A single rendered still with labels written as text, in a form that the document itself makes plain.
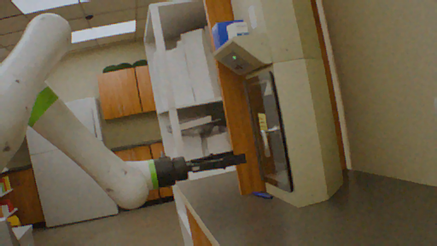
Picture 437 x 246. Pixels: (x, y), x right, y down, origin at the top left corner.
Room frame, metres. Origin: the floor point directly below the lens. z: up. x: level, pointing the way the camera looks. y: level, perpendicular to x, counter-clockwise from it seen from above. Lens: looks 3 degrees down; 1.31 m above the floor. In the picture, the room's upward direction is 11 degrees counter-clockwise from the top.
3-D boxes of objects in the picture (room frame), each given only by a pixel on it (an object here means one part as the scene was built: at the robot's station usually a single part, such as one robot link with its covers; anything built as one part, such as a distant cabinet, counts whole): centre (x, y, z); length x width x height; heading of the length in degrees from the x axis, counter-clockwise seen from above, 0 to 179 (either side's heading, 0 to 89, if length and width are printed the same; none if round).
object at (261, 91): (1.42, -0.16, 1.19); 0.30 x 0.01 x 0.40; 12
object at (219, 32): (1.48, -0.09, 1.56); 0.10 x 0.10 x 0.09; 12
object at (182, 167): (1.25, 0.12, 1.14); 0.09 x 0.08 x 0.07; 103
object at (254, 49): (1.41, -0.11, 1.46); 0.32 x 0.11 x 0.10; 12
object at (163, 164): (1.24, 0.19, 1.15); 0.09 x 0.06 x 0.12; 13
